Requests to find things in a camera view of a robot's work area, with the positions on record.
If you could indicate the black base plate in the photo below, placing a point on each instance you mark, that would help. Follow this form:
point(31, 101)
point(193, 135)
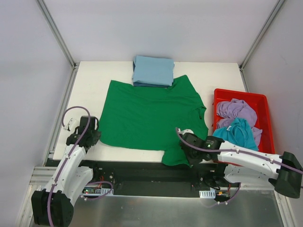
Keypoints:
point(156, 179)

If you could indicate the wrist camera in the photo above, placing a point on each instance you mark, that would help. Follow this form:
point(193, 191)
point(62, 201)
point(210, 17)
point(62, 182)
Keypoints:
point(71, 125)
point(182, 132)

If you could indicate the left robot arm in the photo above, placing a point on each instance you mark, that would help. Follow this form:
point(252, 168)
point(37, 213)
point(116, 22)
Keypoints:
point(54, 204)

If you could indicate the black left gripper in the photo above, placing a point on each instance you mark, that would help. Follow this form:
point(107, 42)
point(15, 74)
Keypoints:
point(93, 136)

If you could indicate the left aluminium frame post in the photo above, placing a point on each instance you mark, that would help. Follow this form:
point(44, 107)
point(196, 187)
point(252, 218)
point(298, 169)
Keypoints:
point(56, 33)

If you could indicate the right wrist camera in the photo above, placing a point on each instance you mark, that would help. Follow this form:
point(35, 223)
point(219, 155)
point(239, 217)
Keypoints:
point(182, 132)

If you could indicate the light blue folded t-shirt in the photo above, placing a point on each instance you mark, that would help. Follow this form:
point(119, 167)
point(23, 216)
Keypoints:
point(139, 59)

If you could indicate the red plastic bin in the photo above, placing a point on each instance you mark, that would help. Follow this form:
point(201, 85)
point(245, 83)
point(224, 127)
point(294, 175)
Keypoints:
point(259, 104)

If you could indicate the lavender crumpled t-shirt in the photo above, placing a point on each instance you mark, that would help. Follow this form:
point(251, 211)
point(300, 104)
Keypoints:
point(229, 110)

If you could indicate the aluminium frame post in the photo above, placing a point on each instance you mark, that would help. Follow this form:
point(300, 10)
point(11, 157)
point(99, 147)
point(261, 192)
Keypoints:
point(266, 26)
point(56, 33)

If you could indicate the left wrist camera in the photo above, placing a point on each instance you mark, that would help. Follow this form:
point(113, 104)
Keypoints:
point(71, 125)

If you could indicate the right aluminium frame post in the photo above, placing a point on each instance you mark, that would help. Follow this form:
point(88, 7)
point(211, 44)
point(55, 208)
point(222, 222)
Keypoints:
point(266, 26)

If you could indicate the green t-shirt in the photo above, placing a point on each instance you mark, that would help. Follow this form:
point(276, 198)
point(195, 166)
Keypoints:
point(146, 118)

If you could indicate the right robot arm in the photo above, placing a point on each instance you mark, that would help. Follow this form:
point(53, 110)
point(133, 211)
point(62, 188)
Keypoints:
point(236, 164)

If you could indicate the teal crumpled t-shirt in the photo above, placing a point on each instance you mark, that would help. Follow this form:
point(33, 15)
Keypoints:
point(238, 133)

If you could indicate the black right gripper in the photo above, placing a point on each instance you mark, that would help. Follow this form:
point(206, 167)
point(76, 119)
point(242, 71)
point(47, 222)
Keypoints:
point(189, 154)

